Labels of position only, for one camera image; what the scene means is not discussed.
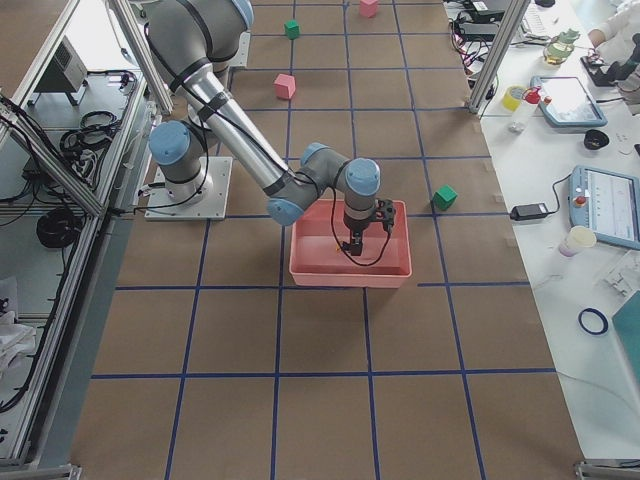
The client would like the white paper cup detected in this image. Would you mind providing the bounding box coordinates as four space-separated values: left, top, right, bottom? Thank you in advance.
558 225 597 257

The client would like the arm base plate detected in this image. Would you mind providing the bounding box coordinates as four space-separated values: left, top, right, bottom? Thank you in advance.
144 156 233 221

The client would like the aluminium frame post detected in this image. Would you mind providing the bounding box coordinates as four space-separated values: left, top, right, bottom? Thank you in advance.
466 0 529 114

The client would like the black power adapter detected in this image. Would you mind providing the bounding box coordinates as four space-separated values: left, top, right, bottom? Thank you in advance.
509 202 550 221

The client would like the pink plastic bin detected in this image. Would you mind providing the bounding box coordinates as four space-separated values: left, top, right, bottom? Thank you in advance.
288 198 414 290

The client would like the pink cube centre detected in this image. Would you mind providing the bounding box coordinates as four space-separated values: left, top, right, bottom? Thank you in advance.
273 74 296 100

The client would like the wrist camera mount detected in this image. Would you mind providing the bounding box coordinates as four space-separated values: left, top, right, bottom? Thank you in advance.
374 199 396 235

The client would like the blue tape ring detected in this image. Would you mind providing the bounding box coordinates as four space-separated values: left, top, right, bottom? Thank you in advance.
578 308 609 336

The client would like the green cube near bin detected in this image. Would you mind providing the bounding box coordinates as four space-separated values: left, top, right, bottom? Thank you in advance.
432 184 458 211

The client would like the pink cube far left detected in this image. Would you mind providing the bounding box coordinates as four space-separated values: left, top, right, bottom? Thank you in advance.
358 0 379 18

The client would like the pink cube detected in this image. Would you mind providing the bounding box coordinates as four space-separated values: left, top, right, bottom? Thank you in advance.
273 74 296 100
358 0 379 18

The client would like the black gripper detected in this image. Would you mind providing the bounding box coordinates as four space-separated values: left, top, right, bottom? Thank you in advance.
341 213 372 256

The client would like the yellow tape roll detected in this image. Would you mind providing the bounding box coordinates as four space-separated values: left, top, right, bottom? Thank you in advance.
501 85 527 112

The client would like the blue teach pendant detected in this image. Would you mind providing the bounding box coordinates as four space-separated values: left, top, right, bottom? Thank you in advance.
530 76 608 129

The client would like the green cube front left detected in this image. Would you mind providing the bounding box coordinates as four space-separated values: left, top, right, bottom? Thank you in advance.
283 19 300 40

